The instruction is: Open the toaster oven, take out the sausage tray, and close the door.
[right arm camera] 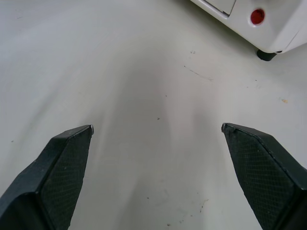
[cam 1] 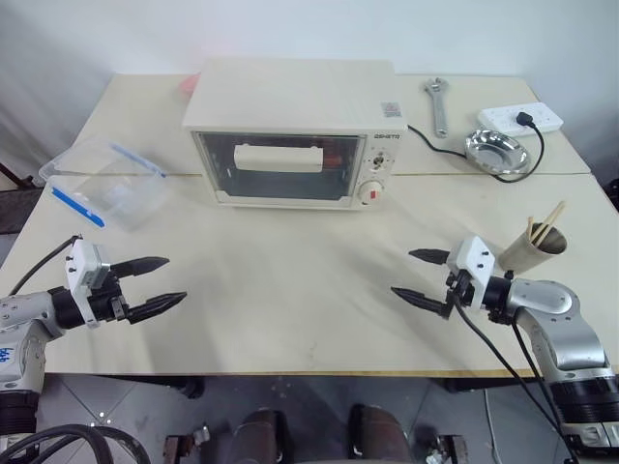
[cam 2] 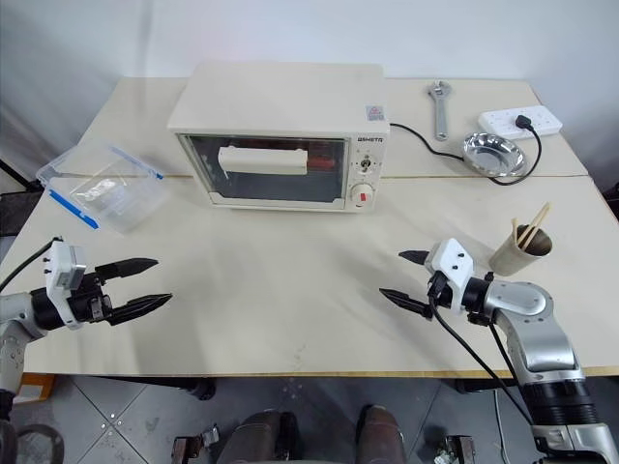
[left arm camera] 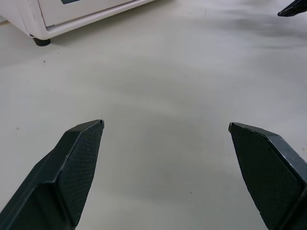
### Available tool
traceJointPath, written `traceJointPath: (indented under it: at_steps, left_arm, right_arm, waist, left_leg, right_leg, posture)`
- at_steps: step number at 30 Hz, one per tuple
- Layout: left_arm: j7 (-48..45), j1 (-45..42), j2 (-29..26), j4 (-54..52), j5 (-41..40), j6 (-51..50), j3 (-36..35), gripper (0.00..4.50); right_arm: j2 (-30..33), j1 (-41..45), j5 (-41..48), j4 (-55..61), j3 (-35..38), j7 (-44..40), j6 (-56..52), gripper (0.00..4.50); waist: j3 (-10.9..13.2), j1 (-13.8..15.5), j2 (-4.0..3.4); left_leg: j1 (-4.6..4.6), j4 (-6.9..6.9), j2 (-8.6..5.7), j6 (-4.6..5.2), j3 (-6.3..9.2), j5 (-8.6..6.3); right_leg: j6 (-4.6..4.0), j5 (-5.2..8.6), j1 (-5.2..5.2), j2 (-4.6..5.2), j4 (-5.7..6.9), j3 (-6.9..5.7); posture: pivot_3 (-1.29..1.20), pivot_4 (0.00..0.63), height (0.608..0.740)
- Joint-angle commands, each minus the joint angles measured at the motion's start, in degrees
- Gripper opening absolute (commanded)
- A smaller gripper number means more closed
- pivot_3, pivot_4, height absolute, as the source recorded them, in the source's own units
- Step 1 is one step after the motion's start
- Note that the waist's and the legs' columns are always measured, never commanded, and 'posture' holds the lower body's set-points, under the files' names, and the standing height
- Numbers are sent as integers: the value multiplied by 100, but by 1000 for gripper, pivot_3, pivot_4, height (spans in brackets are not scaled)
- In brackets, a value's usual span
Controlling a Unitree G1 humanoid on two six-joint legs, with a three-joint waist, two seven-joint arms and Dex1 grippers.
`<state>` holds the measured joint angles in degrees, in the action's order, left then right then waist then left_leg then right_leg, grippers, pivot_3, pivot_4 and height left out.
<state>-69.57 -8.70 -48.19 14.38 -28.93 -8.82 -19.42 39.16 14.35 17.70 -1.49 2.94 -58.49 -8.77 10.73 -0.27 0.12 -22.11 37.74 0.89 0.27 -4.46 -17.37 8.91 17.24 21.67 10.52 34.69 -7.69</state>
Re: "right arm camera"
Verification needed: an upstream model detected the white machine with red button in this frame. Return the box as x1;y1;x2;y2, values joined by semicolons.
189;0;307;54

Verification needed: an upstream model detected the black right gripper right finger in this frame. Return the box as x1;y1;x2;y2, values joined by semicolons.
221;122;307;230

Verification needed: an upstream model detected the black rubber foot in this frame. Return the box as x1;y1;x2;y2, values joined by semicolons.
257;49;278;61

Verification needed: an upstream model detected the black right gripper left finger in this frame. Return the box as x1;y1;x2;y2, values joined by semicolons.
0;124;94;230

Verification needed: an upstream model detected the dark red round button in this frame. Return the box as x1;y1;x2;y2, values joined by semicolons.
250;9;265;25

